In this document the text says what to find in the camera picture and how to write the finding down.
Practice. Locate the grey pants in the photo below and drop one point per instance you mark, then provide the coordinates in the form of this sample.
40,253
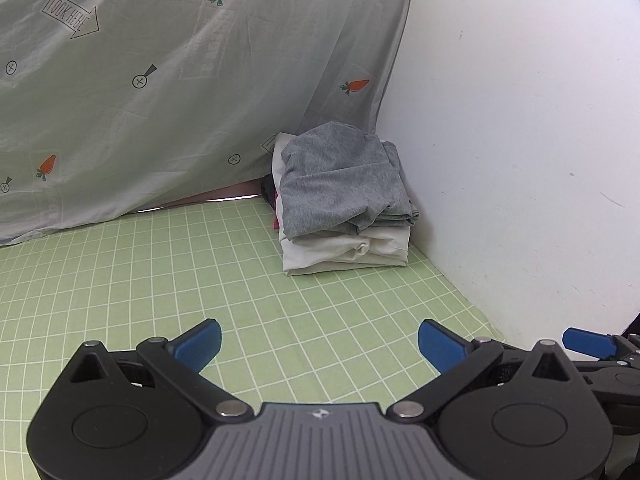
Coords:
340,180

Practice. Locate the red and black garment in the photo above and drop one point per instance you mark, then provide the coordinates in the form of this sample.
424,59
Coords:
270,200

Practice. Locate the white folded garment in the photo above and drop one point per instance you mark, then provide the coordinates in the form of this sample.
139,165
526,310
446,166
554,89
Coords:
340,252

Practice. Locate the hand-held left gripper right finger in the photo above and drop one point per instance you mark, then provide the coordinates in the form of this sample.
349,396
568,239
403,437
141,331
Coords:
440,345

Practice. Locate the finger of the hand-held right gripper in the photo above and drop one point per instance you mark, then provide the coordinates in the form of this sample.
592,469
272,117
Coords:
590,342

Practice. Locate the grey carrot print sheet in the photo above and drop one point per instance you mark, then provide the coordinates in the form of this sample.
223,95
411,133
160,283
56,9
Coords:
175,110

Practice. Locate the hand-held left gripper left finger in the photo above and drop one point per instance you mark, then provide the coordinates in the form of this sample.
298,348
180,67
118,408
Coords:
196,345

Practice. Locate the green grid mat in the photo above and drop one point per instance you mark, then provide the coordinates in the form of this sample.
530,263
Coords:
150,270

